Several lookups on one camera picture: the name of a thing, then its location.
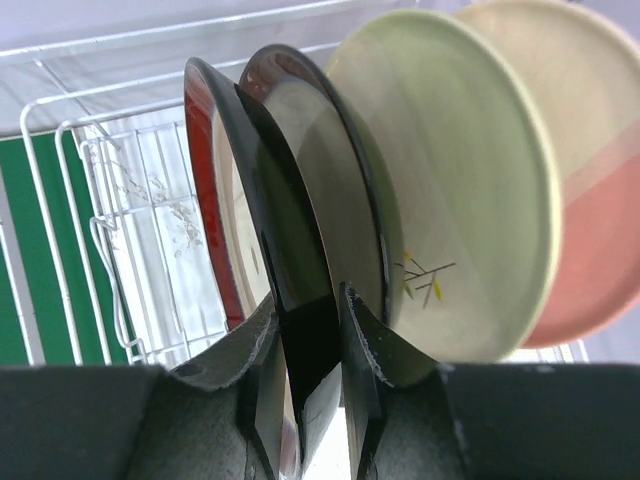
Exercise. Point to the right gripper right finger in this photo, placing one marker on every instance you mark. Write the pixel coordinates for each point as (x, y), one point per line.
(399, 421)

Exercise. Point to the red rimmed cream plate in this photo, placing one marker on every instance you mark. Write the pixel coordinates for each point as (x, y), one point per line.
(263, 239)

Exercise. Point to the pink and cream plate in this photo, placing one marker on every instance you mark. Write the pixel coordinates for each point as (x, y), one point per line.
(583, 72)

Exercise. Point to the dark rimmed beige plate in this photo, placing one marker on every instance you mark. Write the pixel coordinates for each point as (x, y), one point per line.
(344, 172)

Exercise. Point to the pale green plate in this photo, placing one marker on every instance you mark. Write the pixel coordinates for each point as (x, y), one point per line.
(473, 171)

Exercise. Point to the white wire dish rack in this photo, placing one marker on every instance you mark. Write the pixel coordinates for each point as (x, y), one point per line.
(117, 94)

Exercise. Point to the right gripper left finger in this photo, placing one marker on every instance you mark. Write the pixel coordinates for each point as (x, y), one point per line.
(218, 415)

